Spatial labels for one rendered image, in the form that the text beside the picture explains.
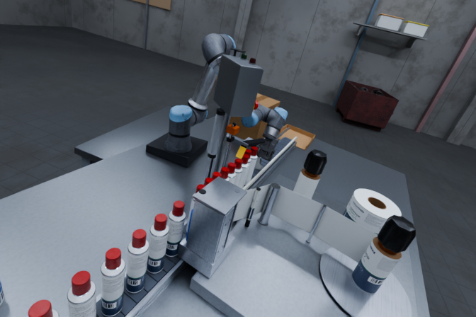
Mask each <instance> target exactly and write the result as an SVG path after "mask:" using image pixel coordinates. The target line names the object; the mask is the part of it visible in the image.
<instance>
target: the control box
mask: <svg viewBox="0 0 476 317"><path fill-rule="evenodd" d="M263 72H264V70H263V68H261V67H259V66H257V65H252V64H249V61H248V60H243V59H240V58H238V57H235V56H231V55H226V54H222V57H221V61H220V68H219V72H218V76H217V83H216V87H215V94H214V98H213V100H214V101H215V102H216V103H217V104H218V105H219V106H220V107H221V108H222V109H223V110H224V111H225V112H226V113H227V114H228V115H229V116H230V117H251V115H252V113H253V110H254V106H255V102H256V97H257V93H258V91H259V86H260V83H261V78H262V75H263Z"/></svg>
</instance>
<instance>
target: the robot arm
mask: <svg viewBox="0 0 476 317"><path fill-rule="evenodd" d="M231 48H236V45H235V42H234V40H233V39H232V38H231V37H230V36H228V35H225V34H216V33H211V34H209V35H207V36H205V38H204V39H203V41H202V45H201V49H202V52H203V56H204V58H205V60H206V64H205V67H204V69H203V73H202V74H201V77H200V80H199V82H198V85H197V87H196V90H195V93H194V95H193V97H192V98H190V99H189V100H188V103H187V105H177V106H174V107H173V108H172V109H171V110H170V114H169V134H168V137H167V138H166V141H165V145H164V147H165V149H166V150H167V151H170V152H173V153H178V154H181V153H186V152H189V151H190V150H191V149H192V143H191V138H190V131H191V127H192V126H194V125H196V124H198V123H201V122H202V121H203V120H204V119H205V118H206V117H207V115H208V112H207V109H208V106H207V104H206V103H207V101H208V99H209V97H210V94H211V92H212V89H213V87H214V85H215V82H216V80H217V76H218V72H219V68H220V61H221V57H222V54H226V55H230V50H231ZM287 115H288V112H287V111H286V110H284V109H282V108H279V107H275V109H274V110H273V109H270V108H267V107H265V106H263V105H261V104H259V106H258V108H257V109H256V110H253V113H252V115H251V117H242V118H241V121H242V124H243V125H244V126H245V127H248V128H250V127H253V126H255V125H257V124H258V123H259V122H260V121H263V122H267V123H268V124H267V125H266V128H265V130H264V132H263V133H264V134H263V135H262V136H263V137H265V139H264V138H260V139H251V140H246V141H243V142H245V143H247V144H248V147H249V146H256V145H258V146H257V148H258V151H257V154H256V155H257V156H258V158H257V160H256V165H255V167H254V169H257V170H262V169H263V166H262V165H261V158H263V159H265V160H267V161H271V159H272V157H273V155H274V154H275V152H274V151H276V150H274V149H275V147H276V144H277V143H278V140H277V137H278V135H279V133H280V130H281V128H282V126H283V124H284V122H285V119H286V117H287ZM268 141H269V142H268ZM260 157H261V158H260Z"/></svg>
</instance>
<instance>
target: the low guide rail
mask: <svg viewBox="0 0 476 317"><path fill-rule="evenodd" d="M296 139H297V137H295V138H294V139H293V140H292V141H291V142H290V143H289V144H288V145H287V146H286V147H285V148H284V149H283V150H282V151H281V152H280V153H279V154H277V155H276V156H275V157H274V158H273V159H272V160H271V161H270V162H269V163H268V164H267V165H266V166H265V167H264V168H263V169H262V170H261V171H260V172H259V173H258V174H257V175H256V176H255V177H254V178H253V179H252V180H251V181H250V182H249V183H248V184H247V185H245V186H244V187H243V188H242V189H244V190H247V189H248V188H249V187H250V186H251V185H252V184H253V183H254V182H255V181H256V180H257V179H258V178H259V177H260V176H261V175H262V174H263V173H264V172H265V171H266V170H267V169H268V167H269V166H270V165H271V164H272V163H273V162H274V161H275V160H276V159H277V158H278V157H279V156H280V155H281V154H282V153H283V152H284V151H285V150H286V149H287V148H288V147H289V146H290V145H291V144H292V143H293V142H294V141H295V140H296Z"/></svg>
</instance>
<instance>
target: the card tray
mask: <svg viewBox="0 0 476 317"><path fill-rule="evenodd" d="M288 127H289V128H290V129H289V130H288V131H287V132H286V133H284V134H283V135H282V136H281V137H279V138H278V139H281V138H283V137H287V138H289V139H294V138H295V137H297V139H296V140H295V141H296V142H297V144H296V147H298V148H300V149H303V150H306V149H307V147H308V146H309V145H310V144H311V143H312V141H313V140H314V138H315V134H312V133H309V132H306V131H305V130H302V129H299V128H297V127H294V126H292V125H289V124H287V125H286V126H284V127H283V128H281V130H280V133H281V132H283V131H284V130H285V129H287V128H288ZM280 133H279V134H280Z"/></svg>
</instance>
